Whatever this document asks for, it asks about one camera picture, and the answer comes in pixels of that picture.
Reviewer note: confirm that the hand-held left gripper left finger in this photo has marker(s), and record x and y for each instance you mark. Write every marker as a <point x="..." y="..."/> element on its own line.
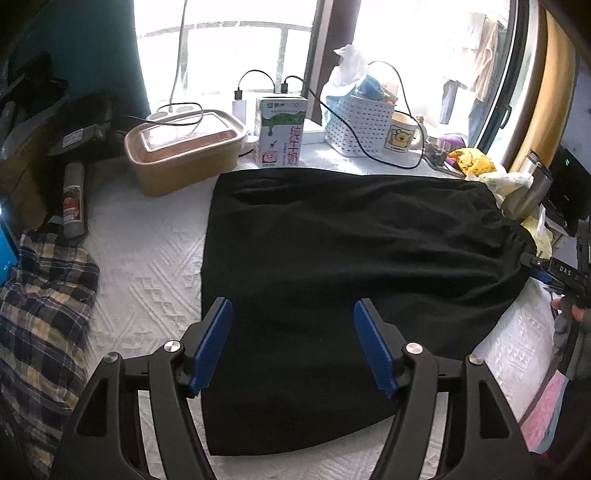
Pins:
<point x="212" y="346"/>

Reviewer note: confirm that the bear print mug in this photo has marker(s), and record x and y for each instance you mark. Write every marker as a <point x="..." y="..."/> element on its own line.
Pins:
<point x="399" y="136"/>

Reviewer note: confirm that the dark window frame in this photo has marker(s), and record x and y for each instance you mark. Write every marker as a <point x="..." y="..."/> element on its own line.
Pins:
<point x="330" y="55"/>

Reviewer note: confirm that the steel thermos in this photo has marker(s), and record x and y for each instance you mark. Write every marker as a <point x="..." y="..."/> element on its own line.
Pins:
<point x="526" y="194"/>

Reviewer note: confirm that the black pants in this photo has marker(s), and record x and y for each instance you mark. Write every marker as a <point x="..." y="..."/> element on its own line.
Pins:
<point x="323" y="254"/>

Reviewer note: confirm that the white plastic bag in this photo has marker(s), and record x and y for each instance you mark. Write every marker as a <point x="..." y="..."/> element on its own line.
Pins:
<point x="346" y="69"/>

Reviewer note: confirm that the black flat case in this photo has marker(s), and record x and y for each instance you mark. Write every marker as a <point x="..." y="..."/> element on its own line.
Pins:
<point x="76" y="138"/>

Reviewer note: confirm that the black electronic box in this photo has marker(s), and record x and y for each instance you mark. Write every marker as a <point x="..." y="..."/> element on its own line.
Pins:
<point x="570" y="184"/>

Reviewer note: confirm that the yellow curtain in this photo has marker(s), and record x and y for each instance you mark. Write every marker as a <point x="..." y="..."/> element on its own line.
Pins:
<point x="545" y="92"/>

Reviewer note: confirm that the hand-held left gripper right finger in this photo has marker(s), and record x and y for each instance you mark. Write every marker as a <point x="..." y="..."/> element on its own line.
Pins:
<point x="374" y="350"/>

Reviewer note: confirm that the black charger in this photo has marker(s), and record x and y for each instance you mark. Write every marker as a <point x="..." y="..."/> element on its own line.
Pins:
<point x="291" y="93"/>

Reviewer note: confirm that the desk lamp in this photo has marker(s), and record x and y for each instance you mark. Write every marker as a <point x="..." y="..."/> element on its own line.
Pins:
<point x="179" y="110"/>

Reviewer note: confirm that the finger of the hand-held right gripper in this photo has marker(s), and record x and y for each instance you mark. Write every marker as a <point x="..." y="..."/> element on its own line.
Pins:
<point x="542" y="276"/>
<point x="531" y="259"/>

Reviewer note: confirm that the white textured tablecloth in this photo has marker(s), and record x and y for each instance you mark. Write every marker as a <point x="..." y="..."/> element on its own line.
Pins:
<point x="147" y="277"/>

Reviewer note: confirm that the white perforated basket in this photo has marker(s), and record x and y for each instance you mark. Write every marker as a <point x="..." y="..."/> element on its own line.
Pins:
<point x="360" y="124"/>

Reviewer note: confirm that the white charger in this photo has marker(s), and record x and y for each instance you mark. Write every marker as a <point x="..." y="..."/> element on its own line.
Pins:
<point x="240" y="115"/>

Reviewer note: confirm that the black bag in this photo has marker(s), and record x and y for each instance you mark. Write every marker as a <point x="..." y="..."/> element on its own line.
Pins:
<point x="32" y="87"/>

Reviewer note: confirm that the plaid shirt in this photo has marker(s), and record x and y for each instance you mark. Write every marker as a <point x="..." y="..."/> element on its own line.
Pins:
<point x="41" y="323"/>

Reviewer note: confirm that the person's right hand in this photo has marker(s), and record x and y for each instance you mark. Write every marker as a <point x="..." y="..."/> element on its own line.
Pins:
<point x="579" y="313"/>

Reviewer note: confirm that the yellow tissue pack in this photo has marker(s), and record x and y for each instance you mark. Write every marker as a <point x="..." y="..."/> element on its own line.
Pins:
<point x="542" y="230"/>

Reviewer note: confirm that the tablet in blue case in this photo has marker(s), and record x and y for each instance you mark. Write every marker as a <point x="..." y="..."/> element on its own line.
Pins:
<point x="7" y="249"/>

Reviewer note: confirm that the grey hanging shirt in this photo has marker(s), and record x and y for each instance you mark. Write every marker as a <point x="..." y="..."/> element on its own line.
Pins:
<point x="452" y="101"/>

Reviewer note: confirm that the blue curtain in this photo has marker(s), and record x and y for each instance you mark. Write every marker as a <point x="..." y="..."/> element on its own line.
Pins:
<point x="92" y="46"/>

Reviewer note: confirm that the brown lunch box clear lid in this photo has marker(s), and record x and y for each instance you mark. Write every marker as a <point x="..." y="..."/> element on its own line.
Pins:
<point x="184" y="166"/>

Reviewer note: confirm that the yellow bag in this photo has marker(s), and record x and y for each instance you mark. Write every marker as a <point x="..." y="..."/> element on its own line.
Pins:
<point x="471" y="161"/>

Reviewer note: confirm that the white plastic packet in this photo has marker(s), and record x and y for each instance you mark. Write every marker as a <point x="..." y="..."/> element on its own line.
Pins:
<point x="503" y="182"/>

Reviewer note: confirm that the beige hanging garment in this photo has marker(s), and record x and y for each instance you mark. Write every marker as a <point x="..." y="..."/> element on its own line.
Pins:
<point x="485" y="60"/>

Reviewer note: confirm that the pink cloth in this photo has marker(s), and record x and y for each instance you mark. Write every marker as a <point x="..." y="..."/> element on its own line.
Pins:
<point x="547" y="410"/>

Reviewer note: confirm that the dark hanging garment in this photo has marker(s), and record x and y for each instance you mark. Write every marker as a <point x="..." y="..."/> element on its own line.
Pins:
<point x="478" y="122"/>

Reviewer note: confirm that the small figurine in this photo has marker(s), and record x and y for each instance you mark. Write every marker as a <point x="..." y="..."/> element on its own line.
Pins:
<point x="434" y="154"/>

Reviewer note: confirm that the purple cloth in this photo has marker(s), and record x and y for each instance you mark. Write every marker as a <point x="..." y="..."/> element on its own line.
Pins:
<point x="450" y="141"/>

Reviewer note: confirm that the small labelled can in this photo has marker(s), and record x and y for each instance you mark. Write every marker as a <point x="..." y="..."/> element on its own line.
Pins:
<point x="74" y="203"/>

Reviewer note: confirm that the white green milk carton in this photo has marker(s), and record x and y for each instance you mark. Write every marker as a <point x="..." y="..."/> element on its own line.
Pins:
<point x="281" y="134"/>

